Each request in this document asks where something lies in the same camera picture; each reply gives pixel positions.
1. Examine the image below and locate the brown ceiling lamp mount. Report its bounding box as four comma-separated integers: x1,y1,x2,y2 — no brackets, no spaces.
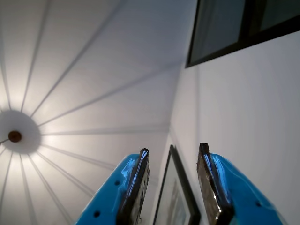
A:
0,130,23,146

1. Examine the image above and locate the black framed window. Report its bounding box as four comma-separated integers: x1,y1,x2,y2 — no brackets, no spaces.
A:
185,0,300,69

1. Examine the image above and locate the blue-green gripper finger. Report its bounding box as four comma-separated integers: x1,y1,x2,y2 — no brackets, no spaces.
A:
75,148,150,225
196,142,288,225

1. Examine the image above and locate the black framed picture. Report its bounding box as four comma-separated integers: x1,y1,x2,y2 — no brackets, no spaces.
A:
152,144,202,225

